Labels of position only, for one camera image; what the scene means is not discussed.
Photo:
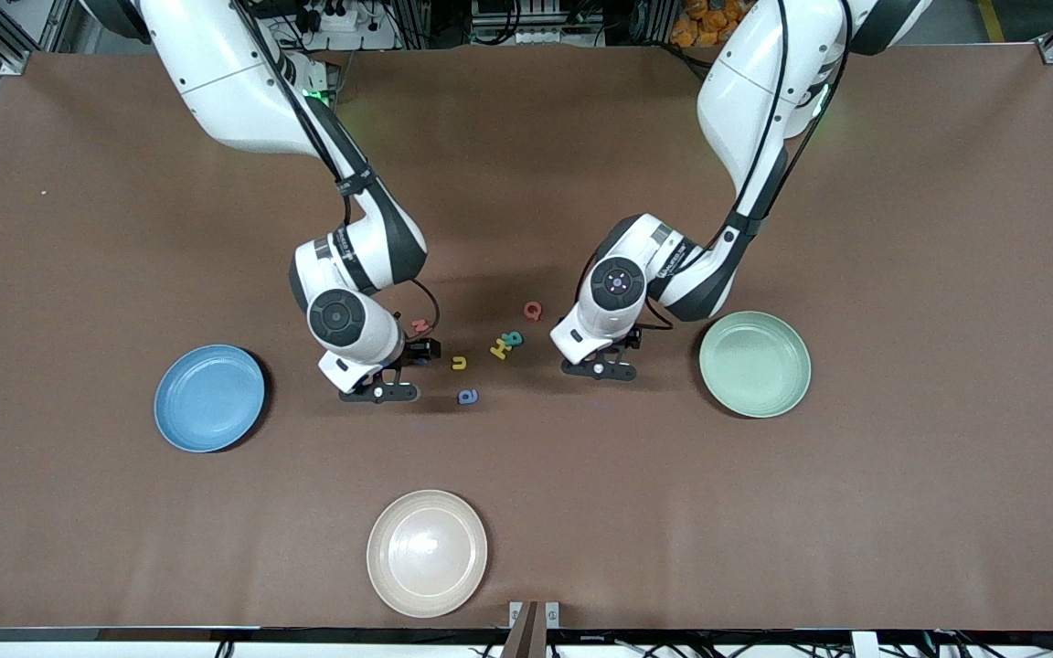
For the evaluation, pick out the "orange snack bags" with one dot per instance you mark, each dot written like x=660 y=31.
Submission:
x=696 y=23

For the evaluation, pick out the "metal mount bracket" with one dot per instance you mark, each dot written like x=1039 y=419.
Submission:
x=534 y=631

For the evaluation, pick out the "beige plate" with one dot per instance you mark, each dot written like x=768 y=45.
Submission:
x=427 y=554

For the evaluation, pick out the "white power strip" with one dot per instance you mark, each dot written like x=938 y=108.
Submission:
x=339 y=16

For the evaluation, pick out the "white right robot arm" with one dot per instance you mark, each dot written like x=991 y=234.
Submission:
x=243 y=91

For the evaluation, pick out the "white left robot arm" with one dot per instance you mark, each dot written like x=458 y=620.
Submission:
x=764 y=91

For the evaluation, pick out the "yellow foam letter H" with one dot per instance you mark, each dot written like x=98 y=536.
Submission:
x=499 y=349

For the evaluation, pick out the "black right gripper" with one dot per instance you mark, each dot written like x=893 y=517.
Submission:
x=419 y=351

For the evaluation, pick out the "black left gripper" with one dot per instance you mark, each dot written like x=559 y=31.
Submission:
x=632 y=337

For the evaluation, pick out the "red foam letter m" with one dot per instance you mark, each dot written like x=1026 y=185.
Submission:
x=420 y=325

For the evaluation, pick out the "teal foam letter R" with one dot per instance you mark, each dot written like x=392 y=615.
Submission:
x=513 y=339

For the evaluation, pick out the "blue foam letter a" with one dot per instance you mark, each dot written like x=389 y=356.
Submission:
x=473 y=397

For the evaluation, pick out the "green plate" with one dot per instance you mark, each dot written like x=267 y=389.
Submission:
x=755 y=364

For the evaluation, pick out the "red foam letter Q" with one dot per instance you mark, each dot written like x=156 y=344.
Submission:
x=526 y=311

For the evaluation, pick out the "blue plate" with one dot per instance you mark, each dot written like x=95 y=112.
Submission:
x=209 y=398

